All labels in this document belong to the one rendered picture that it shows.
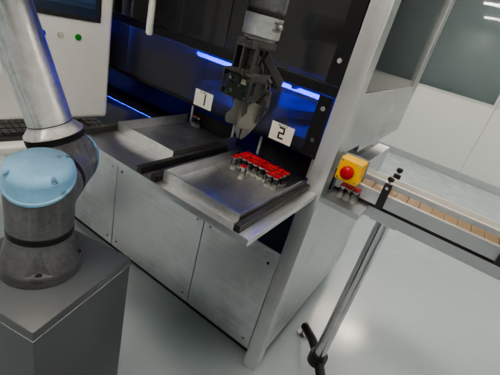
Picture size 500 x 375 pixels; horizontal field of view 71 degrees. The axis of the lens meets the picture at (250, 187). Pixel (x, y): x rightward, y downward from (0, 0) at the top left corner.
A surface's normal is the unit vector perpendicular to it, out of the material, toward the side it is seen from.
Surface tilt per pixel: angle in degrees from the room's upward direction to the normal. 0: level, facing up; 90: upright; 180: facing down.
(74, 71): 90
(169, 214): 90
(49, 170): 7
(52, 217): 90
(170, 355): 0
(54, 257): 72
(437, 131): 90
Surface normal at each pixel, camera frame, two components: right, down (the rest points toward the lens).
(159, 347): 0.24, -0.87
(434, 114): -0.54, 0.25
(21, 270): 0.12, 0.18
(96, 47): 0.70, 0.46
